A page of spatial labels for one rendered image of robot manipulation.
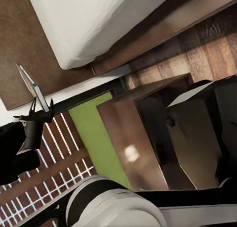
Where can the hardback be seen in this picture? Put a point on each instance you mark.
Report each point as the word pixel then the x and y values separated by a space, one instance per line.
pixel 33 87

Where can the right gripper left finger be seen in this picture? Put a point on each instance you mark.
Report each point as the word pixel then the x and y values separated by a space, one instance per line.
pixel 12 137

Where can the bed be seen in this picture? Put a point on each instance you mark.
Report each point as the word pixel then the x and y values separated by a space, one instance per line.
pixel 64 42

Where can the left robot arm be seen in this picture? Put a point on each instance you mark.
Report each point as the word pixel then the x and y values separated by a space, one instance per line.
pixel 28 159

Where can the nightstand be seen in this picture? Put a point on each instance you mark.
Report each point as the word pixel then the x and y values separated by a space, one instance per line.
pixel 135 124

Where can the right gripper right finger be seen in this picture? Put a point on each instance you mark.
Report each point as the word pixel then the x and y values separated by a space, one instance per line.
pixel 229 137

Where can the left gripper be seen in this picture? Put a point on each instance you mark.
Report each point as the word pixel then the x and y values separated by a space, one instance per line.
pixel 34 125

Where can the fixed window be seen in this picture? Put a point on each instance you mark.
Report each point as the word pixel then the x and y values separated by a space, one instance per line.
pixel 75 145

